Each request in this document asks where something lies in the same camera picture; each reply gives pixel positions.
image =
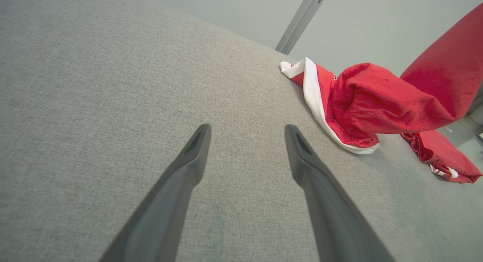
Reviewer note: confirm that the grey partition post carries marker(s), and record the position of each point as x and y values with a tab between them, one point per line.
300	20

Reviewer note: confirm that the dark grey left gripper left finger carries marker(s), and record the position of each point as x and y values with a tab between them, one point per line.
166	201

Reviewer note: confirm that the red shorts with white trim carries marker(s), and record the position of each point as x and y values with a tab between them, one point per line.
369	100

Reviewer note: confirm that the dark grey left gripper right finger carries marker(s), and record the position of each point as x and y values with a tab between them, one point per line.
332	216

